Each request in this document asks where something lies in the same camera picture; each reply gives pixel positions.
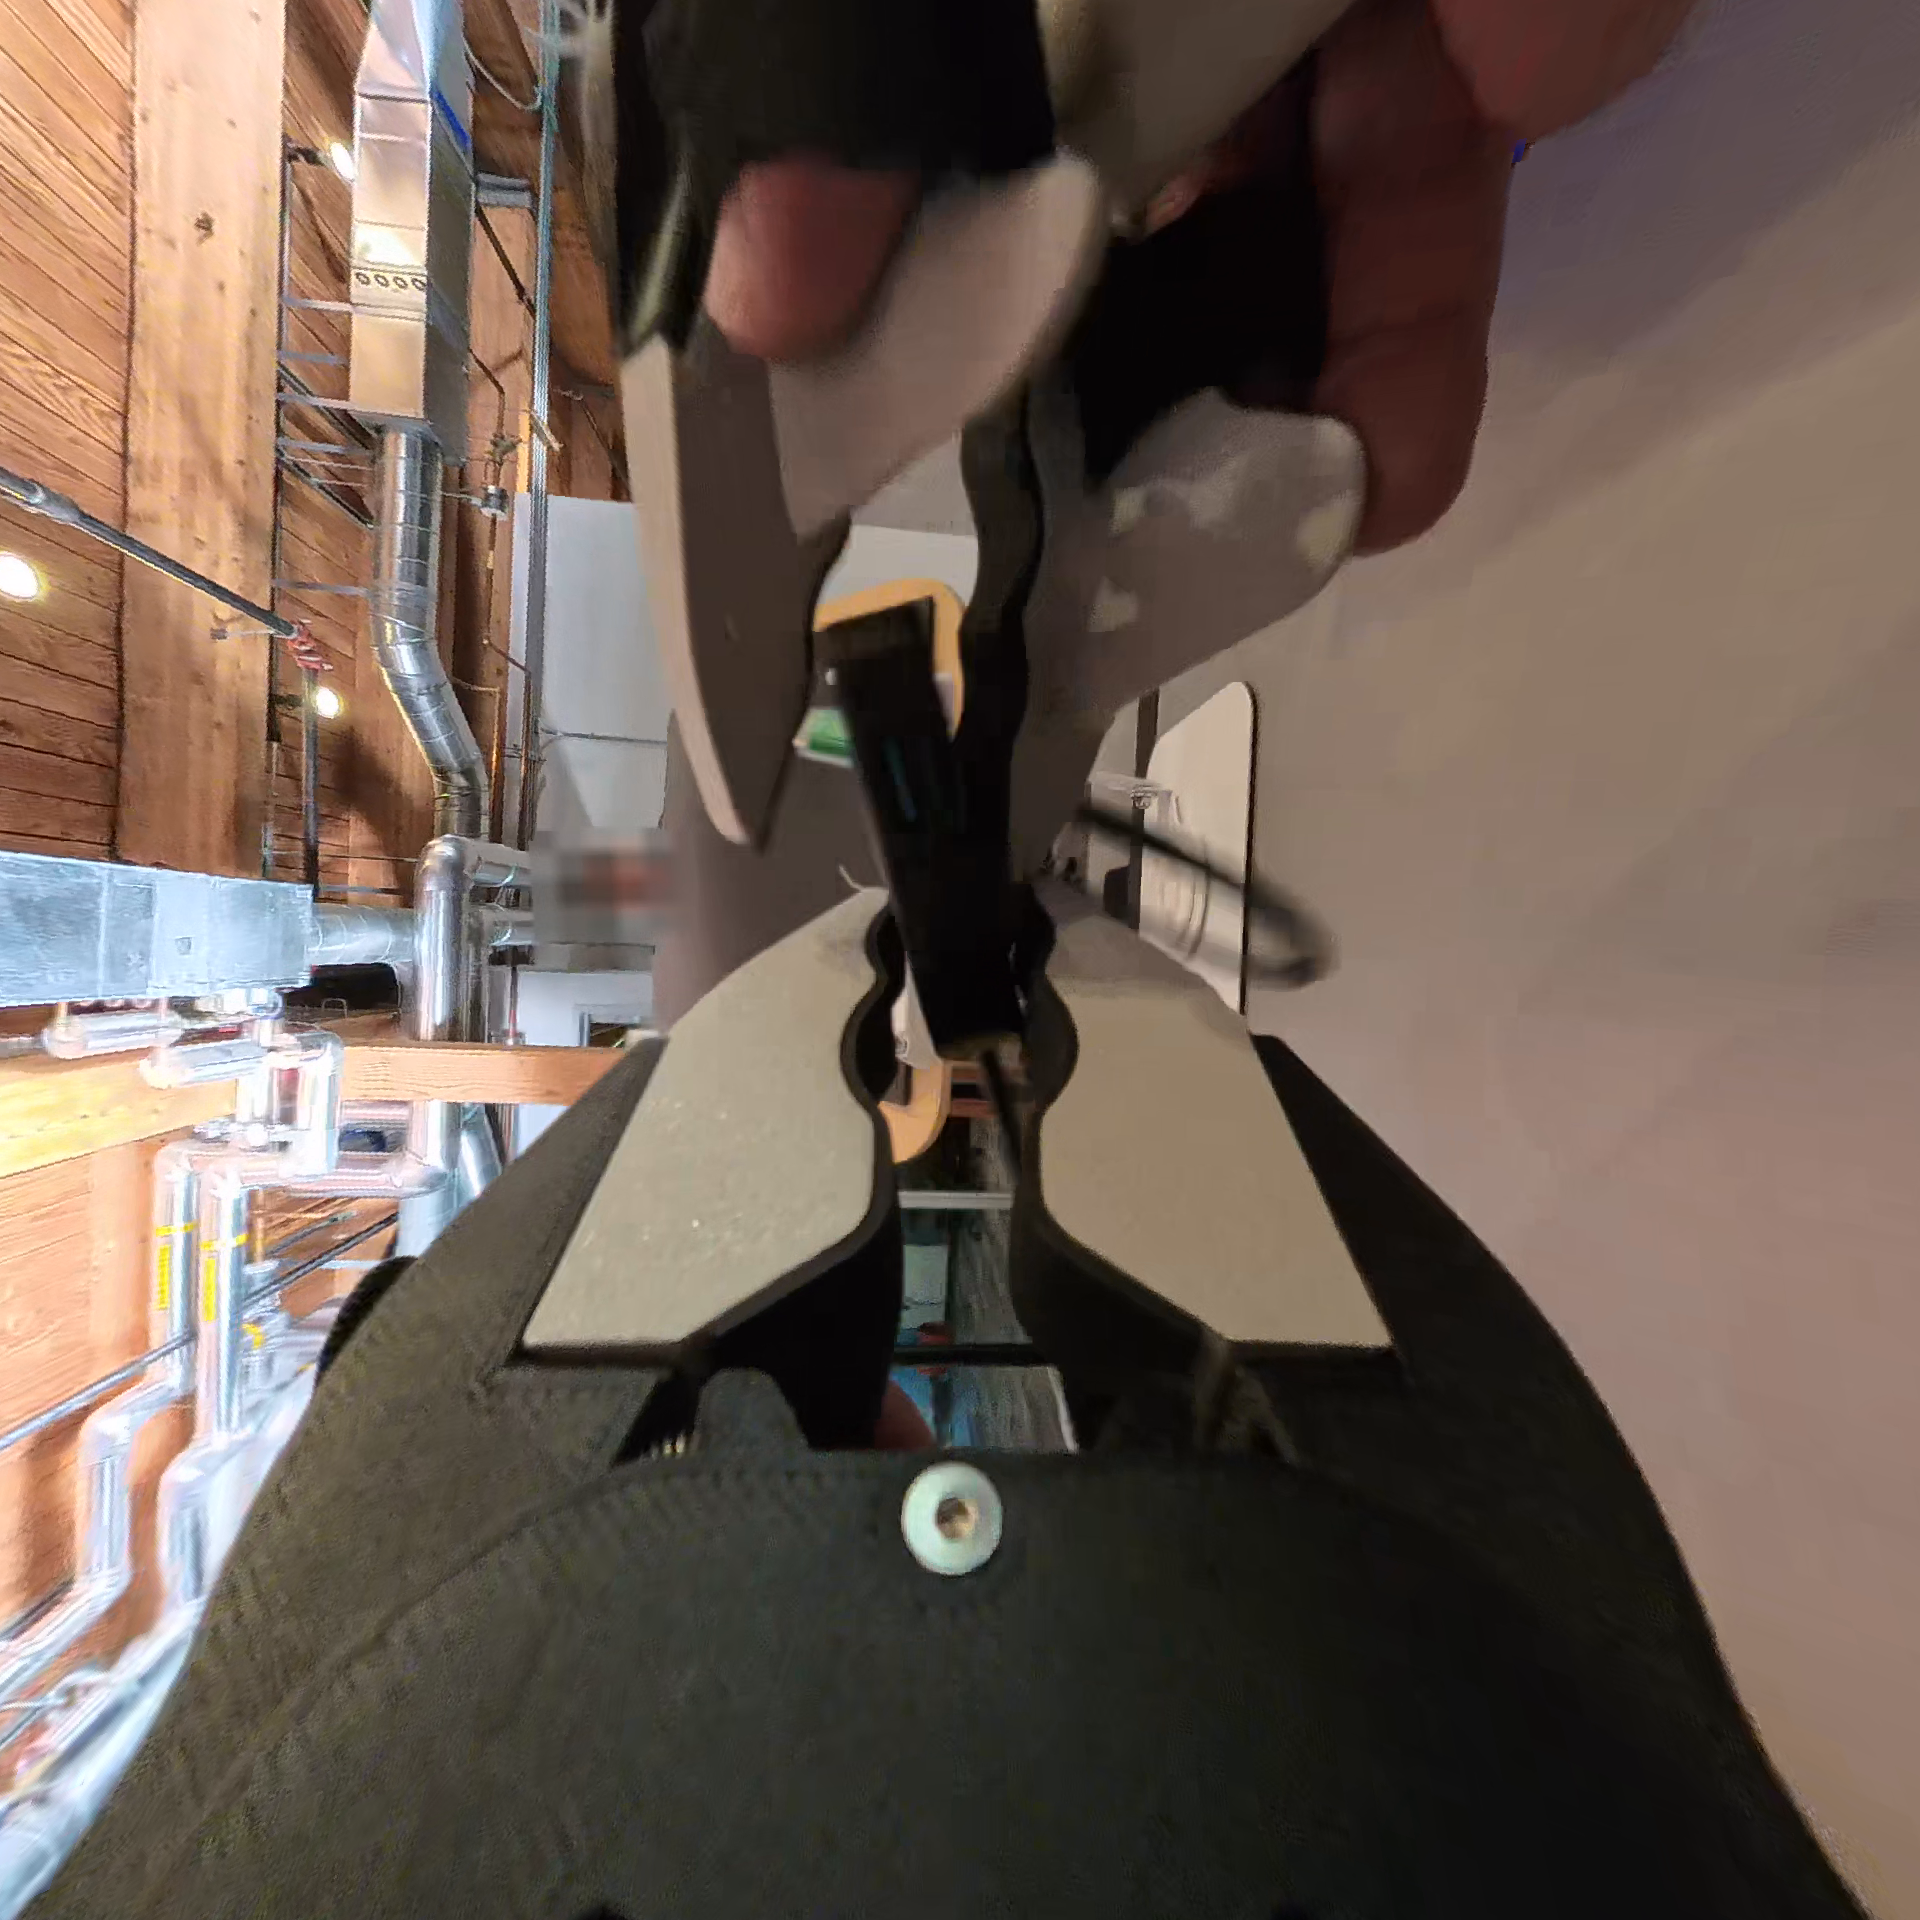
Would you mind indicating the person's right hand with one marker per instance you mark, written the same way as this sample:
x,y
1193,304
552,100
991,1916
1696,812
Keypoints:
x,y
1427,299

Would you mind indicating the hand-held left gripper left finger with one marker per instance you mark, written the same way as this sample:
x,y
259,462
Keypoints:
x,y
720,1154

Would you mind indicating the shiny silver pipe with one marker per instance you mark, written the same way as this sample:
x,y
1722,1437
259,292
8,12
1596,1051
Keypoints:
x,y
441,958
177,1324

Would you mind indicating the grey rectangular duct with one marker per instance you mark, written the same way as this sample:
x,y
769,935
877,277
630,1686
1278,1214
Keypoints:
x,y
117,929

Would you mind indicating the silver air duct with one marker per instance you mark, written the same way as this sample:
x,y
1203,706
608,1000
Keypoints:
x,y
398,226

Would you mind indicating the thin metal rod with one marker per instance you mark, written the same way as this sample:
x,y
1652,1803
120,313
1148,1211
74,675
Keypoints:
x,y
136,546

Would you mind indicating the wooden ceiling beam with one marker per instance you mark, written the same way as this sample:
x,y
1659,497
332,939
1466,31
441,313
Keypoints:
x,y
206,451
452,1072

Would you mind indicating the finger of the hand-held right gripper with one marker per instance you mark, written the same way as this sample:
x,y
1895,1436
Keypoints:
x,y
720,602
1171,572

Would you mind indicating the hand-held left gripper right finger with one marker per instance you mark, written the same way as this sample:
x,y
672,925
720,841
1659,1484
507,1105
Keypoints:
x,y
1200,1171

